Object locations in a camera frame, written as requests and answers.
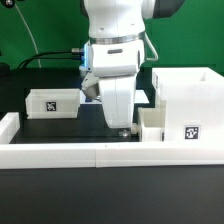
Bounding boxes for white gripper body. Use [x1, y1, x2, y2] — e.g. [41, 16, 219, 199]
[92, 40, 145, 128]

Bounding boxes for white front drawer box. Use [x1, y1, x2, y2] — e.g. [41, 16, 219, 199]
[131, 108, 165, 142]

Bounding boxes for white drawer box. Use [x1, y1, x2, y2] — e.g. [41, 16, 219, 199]
[25, 89, 80, 119]
[131, 108, 165, 142]

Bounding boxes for white drawer cabinet frame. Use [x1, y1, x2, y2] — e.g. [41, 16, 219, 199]
[152, 67, 224, 143]

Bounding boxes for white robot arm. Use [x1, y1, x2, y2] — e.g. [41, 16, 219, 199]
[80, 0, 185, 131]

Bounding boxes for white rear drawer box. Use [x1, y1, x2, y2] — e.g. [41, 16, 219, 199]
[25, 89, 80, 119]

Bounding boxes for fiducial marker sheet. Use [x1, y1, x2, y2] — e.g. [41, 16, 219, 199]
[80, 90, 150, 104]

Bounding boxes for white U-shaped boundary fence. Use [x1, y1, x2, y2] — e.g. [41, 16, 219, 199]
[0, 113, 224, 169]

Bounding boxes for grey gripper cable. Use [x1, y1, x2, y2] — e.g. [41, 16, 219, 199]
[143, 31, 159, 62]

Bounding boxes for black cable with connector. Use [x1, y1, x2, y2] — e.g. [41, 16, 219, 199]
[17, 48, 86, 69]

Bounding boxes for thin white cable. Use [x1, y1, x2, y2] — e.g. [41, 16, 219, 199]
[13, 3, 43, 69]

